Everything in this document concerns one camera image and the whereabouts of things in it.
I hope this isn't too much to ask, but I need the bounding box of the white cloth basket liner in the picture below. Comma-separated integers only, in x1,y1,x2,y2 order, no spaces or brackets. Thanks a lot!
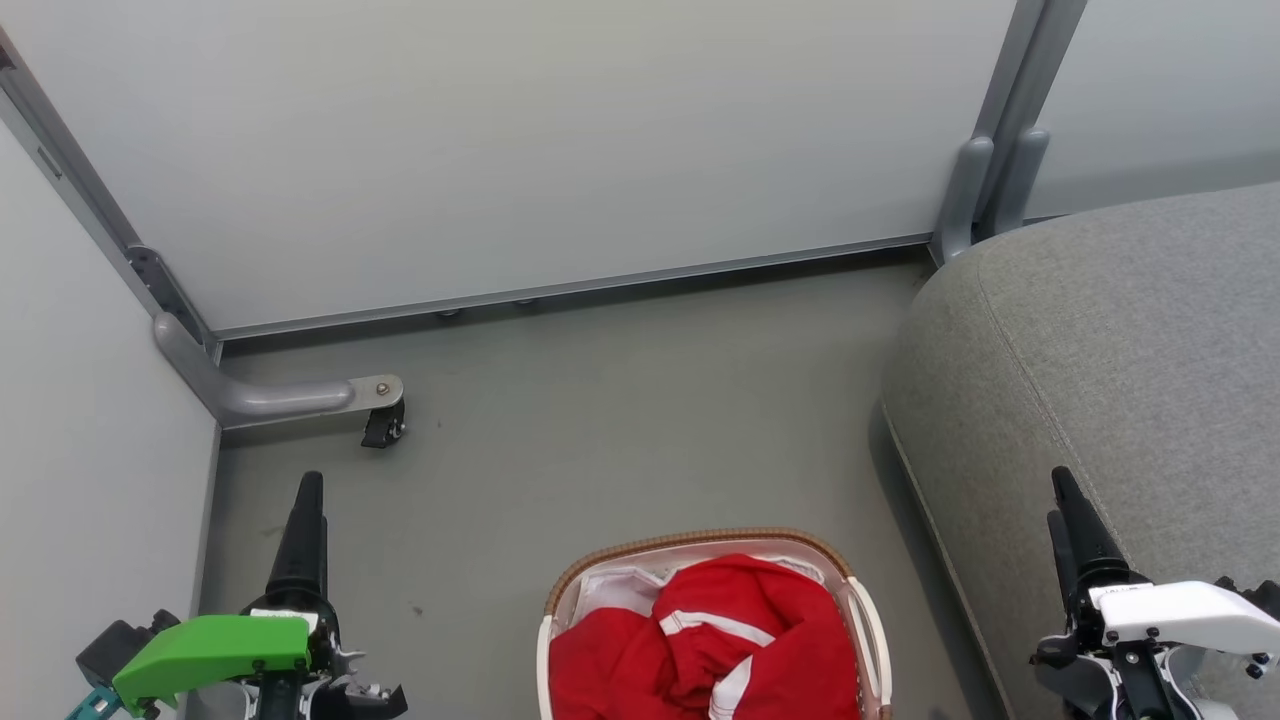
572,560,833,633

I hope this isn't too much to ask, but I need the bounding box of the grey double partition post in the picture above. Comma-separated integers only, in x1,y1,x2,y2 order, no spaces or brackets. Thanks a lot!
930,0,1089,267

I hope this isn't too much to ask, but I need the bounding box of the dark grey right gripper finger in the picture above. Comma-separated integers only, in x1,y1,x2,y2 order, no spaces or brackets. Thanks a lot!
1050,466,1143,603
1046,510,1079,607

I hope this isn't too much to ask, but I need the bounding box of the red garment with white stripes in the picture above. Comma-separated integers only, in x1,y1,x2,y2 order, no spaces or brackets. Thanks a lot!
650,555,863,720

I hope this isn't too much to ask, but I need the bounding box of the grey corner partition post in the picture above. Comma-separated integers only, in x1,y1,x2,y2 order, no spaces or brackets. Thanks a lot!
0,28,221,361

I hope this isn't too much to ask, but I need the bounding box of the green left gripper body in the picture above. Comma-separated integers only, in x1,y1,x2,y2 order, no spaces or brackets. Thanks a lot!
112,585,409,720

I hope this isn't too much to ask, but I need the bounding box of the black caster wheel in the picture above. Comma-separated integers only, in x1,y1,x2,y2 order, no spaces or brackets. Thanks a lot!
360,400,407,450

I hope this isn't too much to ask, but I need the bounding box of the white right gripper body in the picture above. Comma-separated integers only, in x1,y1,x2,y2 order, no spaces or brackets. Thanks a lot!
1030,578,1280,720

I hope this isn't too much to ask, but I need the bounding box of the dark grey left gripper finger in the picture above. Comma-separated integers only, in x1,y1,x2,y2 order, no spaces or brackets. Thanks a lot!
266,471,337,603

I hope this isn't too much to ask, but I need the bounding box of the grey fabric sofa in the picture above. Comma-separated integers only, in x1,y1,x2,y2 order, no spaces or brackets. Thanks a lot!
880,180,1280,720

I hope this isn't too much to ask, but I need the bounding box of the grey partition foot bar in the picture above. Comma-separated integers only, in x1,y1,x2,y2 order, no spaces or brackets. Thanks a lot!
153,312,405,431

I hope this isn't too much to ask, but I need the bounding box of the white laundry basket brown rim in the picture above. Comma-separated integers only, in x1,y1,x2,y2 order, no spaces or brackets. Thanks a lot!
537,528,894,720

